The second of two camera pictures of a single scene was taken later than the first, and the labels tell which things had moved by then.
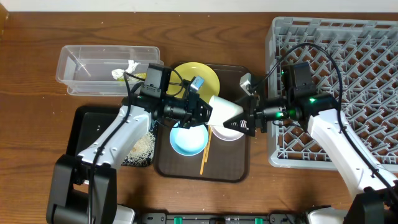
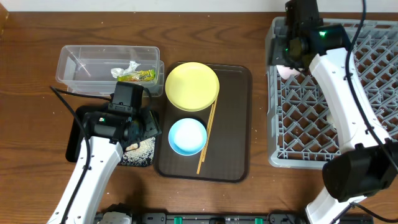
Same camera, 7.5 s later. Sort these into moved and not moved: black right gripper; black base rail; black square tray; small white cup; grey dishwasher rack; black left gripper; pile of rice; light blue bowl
Moved: black right gripper; small white cup; black left gripper
Not moved: black base rail; pile of rice; black square tray; grey dishwasher rack; light blue bowl
